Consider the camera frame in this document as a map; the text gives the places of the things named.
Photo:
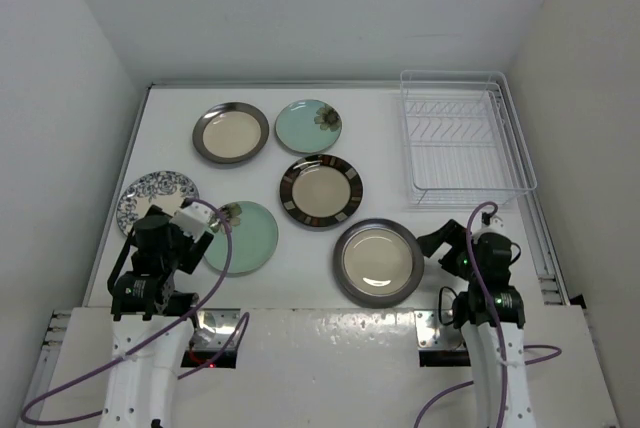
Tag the grey rim beige plate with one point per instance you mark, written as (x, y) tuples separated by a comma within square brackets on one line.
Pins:
[(230, 133)]

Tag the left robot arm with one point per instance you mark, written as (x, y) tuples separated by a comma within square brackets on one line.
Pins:
[(152, 321)]

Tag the grey rim plate front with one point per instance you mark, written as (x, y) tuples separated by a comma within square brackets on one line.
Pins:
[(377, 263)]

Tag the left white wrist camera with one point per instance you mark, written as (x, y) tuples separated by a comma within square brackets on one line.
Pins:
[(193, 219)]

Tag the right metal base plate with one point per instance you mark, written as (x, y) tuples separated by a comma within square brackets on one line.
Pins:
[(434, 332)]

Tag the blue floral white plate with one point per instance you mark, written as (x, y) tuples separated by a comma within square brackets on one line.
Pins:
[(165, 189)]

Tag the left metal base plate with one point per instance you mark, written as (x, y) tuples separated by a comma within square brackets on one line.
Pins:
[(213, 328)]

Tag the metal base plate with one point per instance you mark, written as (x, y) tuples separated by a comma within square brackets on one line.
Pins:
[(213, 328), (434, 332)]

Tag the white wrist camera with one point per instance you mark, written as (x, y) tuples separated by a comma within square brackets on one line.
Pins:
[(193, 219), (491, 223)]

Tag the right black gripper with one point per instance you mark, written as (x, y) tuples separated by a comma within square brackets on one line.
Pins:
[(453, 234)]

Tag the teal flower plate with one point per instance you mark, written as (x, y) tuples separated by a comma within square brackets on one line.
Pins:
[(254, 233), (308, 126)]

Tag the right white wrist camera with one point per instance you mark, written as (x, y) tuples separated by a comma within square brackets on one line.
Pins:
[(491, 223)]

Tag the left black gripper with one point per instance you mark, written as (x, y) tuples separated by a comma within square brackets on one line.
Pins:
[(192, 250)]

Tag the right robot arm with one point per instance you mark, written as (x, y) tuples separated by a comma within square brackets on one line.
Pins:
[(490, 316)]

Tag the white wire dish rack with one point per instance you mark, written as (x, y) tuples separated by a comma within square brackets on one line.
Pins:
[(463, 140)]

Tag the brown patterned rim plate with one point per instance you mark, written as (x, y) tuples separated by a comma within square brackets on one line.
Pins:
[(321, 191)]

